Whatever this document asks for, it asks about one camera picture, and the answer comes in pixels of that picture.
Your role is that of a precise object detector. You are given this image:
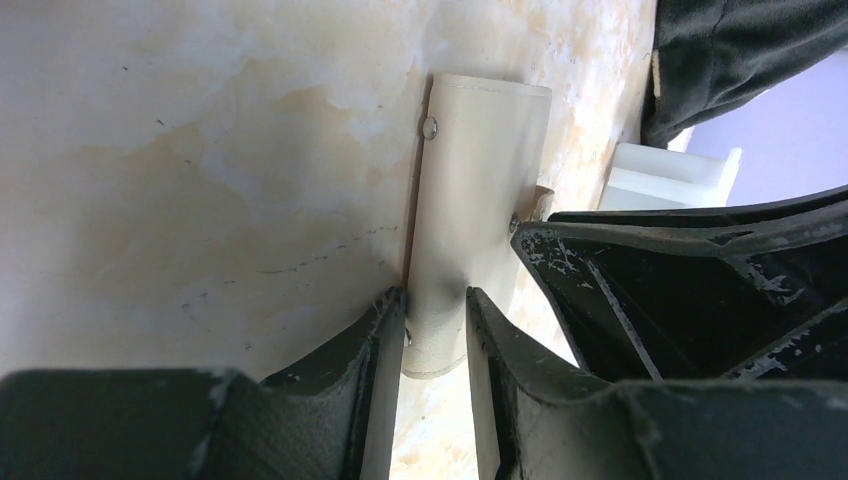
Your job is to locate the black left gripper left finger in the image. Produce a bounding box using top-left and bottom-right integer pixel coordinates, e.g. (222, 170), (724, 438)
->
(1, 288), (405, 479)

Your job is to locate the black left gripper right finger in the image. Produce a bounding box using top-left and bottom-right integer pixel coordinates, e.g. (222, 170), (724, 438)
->
(466, 287), (847, 479)

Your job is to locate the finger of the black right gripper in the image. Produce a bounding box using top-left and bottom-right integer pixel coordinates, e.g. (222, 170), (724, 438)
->
(547, 186), (847, 227)
(512, 201), (847, 381)

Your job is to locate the white plastic tray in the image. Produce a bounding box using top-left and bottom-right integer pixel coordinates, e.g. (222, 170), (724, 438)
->
(598, 143), (742, 211)

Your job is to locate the beige card holder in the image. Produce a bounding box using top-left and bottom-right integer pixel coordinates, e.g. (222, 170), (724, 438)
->
(402, 74), (552, 380)

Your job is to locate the black pillow with yellow flowers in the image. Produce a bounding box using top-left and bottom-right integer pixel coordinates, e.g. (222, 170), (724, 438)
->
(640, 1), (847, 148)

